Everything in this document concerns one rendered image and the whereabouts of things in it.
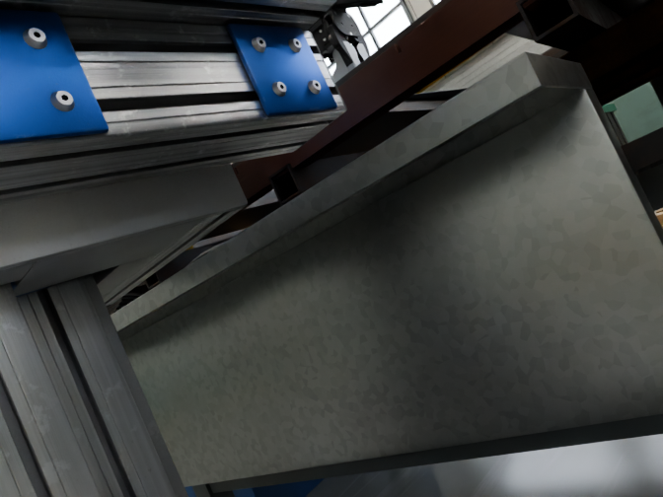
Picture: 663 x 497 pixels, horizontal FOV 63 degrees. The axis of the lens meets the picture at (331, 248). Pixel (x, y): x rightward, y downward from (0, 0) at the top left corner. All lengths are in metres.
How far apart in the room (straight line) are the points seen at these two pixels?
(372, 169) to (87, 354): 0.32
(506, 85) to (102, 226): 0.34
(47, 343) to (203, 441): 0.70
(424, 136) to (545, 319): 0.28
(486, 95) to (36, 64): 0.33
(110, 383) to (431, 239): 0.41
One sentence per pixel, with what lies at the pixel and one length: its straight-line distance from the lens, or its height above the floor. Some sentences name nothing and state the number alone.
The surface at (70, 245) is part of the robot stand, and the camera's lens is 0.44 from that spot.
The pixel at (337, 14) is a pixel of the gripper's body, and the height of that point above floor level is 0.98.
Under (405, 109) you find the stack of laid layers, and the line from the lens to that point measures 1.07.
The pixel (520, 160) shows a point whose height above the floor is 0.61.
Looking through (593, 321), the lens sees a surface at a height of 0.42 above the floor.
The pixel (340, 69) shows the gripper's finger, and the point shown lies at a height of 0.90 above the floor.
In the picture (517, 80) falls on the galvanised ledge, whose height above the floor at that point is 0.66.
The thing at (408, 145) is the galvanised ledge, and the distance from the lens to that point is 0.52.
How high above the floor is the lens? 0.58
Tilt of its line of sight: 3 degrees up
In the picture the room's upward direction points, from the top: 25 degrees counter-clockwise
